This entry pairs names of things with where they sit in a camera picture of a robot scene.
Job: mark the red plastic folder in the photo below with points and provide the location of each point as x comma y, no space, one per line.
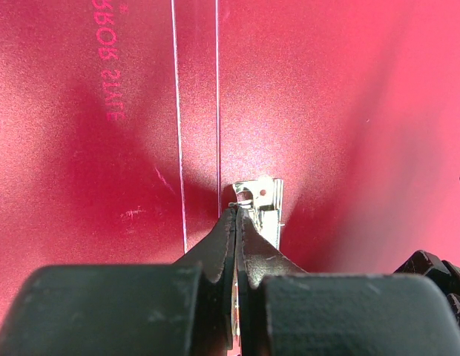
123,125

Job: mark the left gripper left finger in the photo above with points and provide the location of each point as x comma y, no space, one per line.
183,308

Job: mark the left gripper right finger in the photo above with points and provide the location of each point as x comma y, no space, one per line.
287,311

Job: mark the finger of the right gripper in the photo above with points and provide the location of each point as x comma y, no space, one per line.
442,272

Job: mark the metal folder clip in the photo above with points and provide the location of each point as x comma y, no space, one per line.
263,198

